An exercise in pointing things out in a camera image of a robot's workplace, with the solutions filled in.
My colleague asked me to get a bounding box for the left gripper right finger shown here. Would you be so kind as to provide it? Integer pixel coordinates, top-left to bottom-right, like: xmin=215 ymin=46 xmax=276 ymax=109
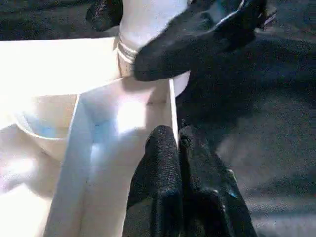
xmin=178 ymin=120 xmax=259 ymax=237

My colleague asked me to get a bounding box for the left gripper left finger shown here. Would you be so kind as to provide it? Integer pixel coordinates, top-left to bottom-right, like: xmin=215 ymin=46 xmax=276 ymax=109
xmin=123 ymin=125 xmax=185 ymax=237

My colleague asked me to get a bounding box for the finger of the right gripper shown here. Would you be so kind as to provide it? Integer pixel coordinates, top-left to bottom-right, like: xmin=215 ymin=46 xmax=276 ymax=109
xmin=132 ymin=0 xmax=268 ymax=83
xmin=85 ymin=0 xmax=124 ymax=32

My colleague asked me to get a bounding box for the white plastic table leg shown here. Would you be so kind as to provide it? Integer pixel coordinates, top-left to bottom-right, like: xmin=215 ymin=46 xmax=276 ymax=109
xmin=115 ymin=0 xmax=194 ymax=80

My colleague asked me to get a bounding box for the white plastic table top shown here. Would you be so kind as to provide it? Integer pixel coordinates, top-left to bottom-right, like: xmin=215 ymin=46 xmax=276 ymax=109
xmin=0 ymin=34 xmax=191 ymax=237

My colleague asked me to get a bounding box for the black table mat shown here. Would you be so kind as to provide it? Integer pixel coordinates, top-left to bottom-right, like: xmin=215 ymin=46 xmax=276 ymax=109
xmin=0 ymin=0 xmax=316 ymax=237

